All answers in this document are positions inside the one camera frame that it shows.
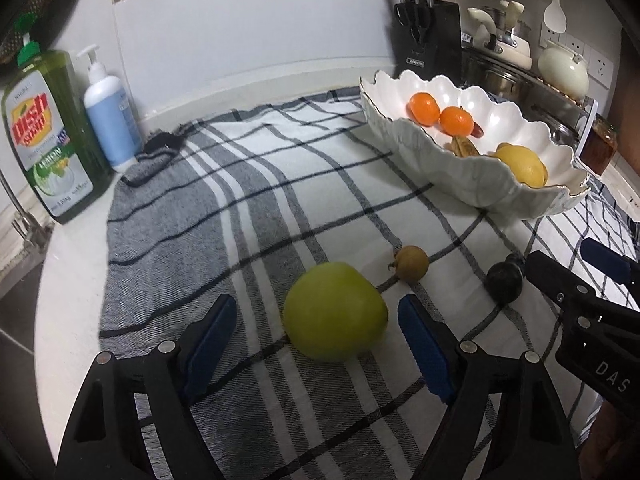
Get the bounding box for chrome sink faucet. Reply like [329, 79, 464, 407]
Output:
[0, 171, 51, 252]

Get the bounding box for glass jar red sauce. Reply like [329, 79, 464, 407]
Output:
[579, 114, 618, 176]

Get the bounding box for small red fruit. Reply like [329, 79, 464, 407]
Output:
[472, 122, 484, 138]

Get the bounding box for cream saucepan with handle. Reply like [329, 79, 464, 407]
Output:
[468, 0, 533, 70]

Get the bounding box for dark purple plum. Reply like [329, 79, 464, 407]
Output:
[484, 254, 525, 307]

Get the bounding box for blue white pump bottle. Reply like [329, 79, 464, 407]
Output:
[77, 44, 143, 174]

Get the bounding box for white wall power outlets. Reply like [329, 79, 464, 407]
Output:
[539, 24, 615, 90]

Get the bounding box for green dish soap bottle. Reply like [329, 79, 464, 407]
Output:
[1, 13, 112, 224]

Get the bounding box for yellow lemon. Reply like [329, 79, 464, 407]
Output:
[492, 143, 548, 188]

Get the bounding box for wooden cutting board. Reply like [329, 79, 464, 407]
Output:
[608, 30, 640, 172]

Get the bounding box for cream round teapot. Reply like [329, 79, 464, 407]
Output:
[537, 40, 589, 102]

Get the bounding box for small tangerine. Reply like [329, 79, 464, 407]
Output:
[439, 106, 475, 136]

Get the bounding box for stainless steel pot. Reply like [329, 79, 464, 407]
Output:
[463, 56, 530, 103]

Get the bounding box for large orange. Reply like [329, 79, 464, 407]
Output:
[407, 92, 440, 127]

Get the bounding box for black knife block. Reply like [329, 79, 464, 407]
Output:
[398, 0, 462, 84]

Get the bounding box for white rice paddle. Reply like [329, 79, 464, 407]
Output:
[542, 0, 567, 35]

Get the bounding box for black kitchen scissors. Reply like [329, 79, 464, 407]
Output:
[394, 1, 434, 47]

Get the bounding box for metal kitchen shelf rack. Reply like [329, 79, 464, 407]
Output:
[462, 44, 599, 154]

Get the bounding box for small brown longan fruit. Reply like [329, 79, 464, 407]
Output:
[388, 245, 430, 284]

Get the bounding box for green apple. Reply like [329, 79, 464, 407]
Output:
[281, 261, 388, 362]

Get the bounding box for white scalloped ceramic bowl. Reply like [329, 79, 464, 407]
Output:
[359, 70, 589, 219]

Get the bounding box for hanging metal colander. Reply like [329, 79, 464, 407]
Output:
[1, 0, 77, 74]

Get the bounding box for checkered white blue cloth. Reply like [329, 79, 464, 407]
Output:
[100, 89, 636, 479]

